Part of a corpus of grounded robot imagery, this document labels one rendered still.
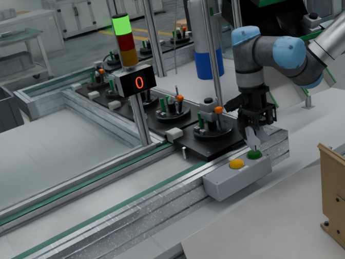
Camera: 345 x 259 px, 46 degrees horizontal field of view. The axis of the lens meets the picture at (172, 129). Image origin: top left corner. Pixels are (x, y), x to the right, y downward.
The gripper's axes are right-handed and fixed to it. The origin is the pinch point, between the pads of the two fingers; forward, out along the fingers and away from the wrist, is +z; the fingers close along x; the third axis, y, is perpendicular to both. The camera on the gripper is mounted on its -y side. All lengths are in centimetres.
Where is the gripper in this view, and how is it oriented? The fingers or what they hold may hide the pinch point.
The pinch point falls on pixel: (253, 146)
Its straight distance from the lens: 124.0
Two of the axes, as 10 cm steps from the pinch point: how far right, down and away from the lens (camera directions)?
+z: 1.9, 8.9, 4.1
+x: 8.2, -3.7, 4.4
